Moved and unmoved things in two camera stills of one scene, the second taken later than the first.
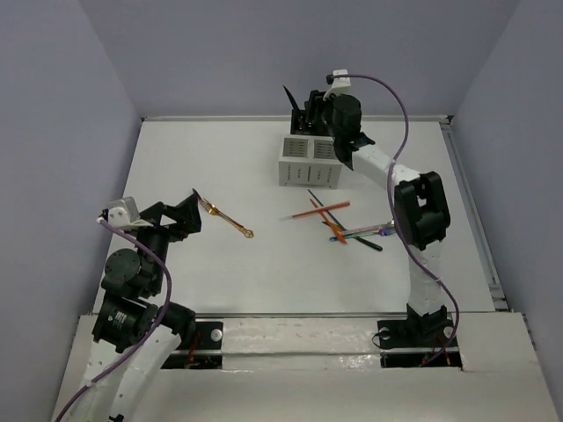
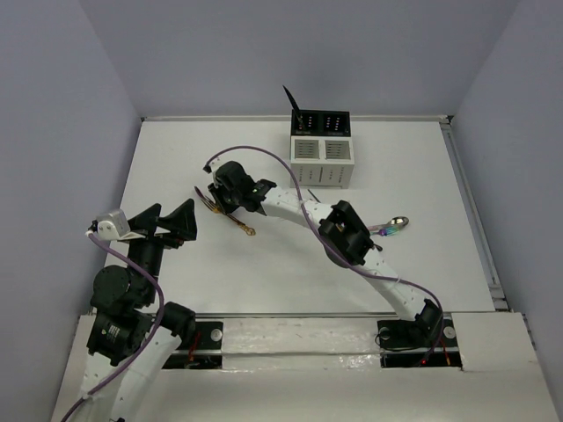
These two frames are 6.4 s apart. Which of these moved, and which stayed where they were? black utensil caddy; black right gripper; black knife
Moved: black right gripper
Stayed: black knife; black utensil caddy
